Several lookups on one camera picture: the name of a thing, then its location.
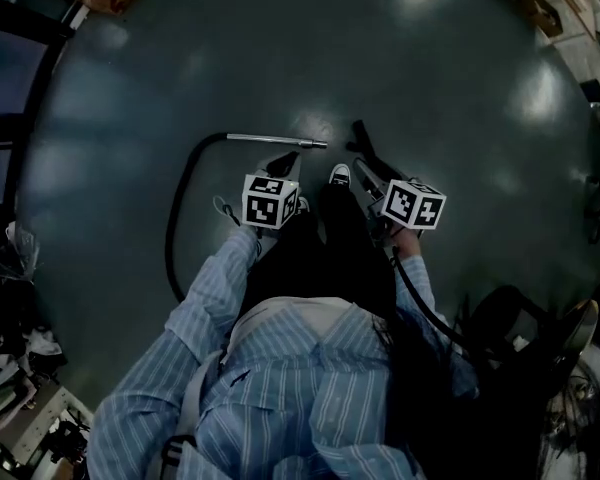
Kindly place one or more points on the person's right forearm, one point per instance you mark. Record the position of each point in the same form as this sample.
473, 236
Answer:
415, 278

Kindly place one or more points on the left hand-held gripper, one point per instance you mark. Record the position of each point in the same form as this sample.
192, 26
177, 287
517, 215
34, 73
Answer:
267, 203

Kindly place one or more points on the person's blue striped shirt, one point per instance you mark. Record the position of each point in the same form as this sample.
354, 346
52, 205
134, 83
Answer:
280, 393

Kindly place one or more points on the transparent umbrella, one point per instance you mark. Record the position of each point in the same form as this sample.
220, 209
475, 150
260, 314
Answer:
20, 250

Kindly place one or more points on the pile of dark bags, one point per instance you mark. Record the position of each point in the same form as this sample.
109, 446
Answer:
15, 318

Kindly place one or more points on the black vacuum floor nozzle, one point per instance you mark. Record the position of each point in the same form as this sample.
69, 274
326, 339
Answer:
362, 138

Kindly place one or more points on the person's shoe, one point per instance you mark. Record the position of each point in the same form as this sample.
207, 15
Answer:
302, 204
339, 174

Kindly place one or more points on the person's black trousers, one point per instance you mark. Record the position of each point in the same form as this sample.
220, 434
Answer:
325, 258

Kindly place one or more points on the black chair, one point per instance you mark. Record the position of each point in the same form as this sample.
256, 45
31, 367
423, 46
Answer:
510, 318

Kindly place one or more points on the cardboard box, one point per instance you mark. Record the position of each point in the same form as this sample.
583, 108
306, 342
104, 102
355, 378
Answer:
542, 13

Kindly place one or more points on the black framed glass door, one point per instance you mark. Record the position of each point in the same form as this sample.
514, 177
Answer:
15, 98

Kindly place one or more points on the person's left shoe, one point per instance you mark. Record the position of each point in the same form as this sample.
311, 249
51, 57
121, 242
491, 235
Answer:
302, 204

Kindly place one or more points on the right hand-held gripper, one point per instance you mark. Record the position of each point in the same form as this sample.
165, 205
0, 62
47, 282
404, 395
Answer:
410, 203

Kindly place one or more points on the person's right shoe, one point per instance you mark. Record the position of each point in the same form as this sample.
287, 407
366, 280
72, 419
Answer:
339, 174

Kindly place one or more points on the curved metal rod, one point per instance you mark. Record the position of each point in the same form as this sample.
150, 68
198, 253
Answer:
275, 140

